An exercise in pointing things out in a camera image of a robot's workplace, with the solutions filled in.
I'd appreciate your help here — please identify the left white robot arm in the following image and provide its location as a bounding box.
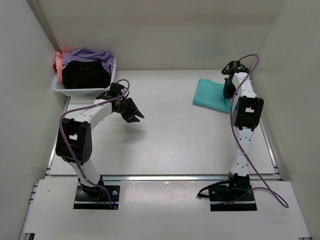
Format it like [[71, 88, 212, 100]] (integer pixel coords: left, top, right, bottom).
[[55, 79, 144, 200]]

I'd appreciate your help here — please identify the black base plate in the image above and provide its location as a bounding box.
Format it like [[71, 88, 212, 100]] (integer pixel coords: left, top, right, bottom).
[[73, 184, 121, 210], [196, 180, 258, 212]]

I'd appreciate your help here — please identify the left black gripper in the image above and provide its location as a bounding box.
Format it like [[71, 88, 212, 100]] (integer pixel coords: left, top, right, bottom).
[[115, 97, 145, 123]]

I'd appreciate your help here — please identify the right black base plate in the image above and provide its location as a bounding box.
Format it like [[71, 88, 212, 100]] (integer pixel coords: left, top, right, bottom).
[[196, 180, 258, 212]]

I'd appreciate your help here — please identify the white plastic laundry basket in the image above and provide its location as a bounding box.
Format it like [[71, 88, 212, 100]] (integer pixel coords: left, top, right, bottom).
[[52, 60, 116, 97]]

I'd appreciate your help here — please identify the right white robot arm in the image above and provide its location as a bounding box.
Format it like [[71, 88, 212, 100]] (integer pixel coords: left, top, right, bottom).
[[221, 60, 264, 200]]

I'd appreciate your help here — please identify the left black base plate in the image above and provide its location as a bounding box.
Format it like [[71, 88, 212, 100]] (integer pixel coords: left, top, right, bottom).
[[73, 184, 121, 210]]

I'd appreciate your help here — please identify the black t shirt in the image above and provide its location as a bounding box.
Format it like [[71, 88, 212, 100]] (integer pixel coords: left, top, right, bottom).
[[62, 60, 111, 89]]

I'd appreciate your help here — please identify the purple t shirt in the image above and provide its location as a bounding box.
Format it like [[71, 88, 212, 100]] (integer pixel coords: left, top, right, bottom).
[[62, 48, 115, 75]]

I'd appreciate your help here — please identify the teal t shirt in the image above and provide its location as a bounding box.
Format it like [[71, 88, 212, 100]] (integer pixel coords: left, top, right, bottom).
[[192, 78, 231, 114]]

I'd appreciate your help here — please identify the pink t shirt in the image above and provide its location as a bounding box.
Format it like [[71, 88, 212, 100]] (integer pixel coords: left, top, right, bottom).
[[55, 46, 71, 83]]

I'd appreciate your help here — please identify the aluminium rail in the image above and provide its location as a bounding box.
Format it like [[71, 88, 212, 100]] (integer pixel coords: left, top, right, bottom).
[[102, 174, 228, 181]]

